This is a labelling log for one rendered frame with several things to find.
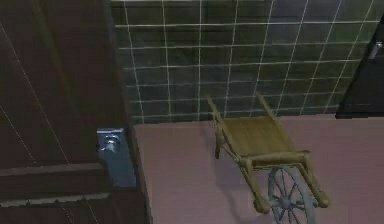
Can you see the dark brown wooden cabinet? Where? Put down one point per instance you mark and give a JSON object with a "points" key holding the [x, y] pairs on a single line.
{"points": [[56, 100]]}

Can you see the wooden wheelbarrow with grey wheel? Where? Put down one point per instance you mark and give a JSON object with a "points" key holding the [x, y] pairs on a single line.
{"points": [[260, 136]]}

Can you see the black door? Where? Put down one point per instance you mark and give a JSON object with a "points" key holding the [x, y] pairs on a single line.
{"points": [[366, 86]]}

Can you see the blue grey metal box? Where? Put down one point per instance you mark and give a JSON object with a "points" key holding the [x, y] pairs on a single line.
{"points": [[115, 156]]}

